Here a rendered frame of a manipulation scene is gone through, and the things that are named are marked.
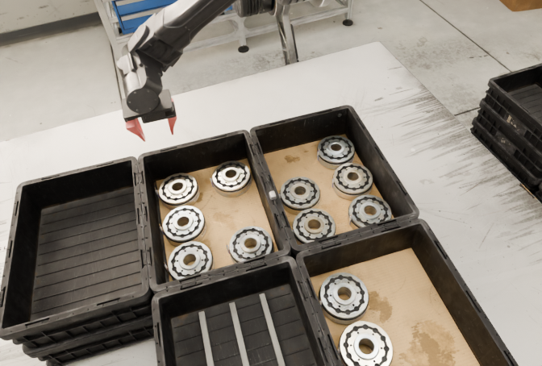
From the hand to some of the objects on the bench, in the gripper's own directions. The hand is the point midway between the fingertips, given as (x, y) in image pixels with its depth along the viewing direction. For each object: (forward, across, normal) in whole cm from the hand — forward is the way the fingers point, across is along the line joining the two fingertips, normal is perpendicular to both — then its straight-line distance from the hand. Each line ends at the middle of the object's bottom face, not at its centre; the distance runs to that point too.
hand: (157, 134), depth 95 cm
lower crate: (+36, +23, +11) cm, 44 cm away
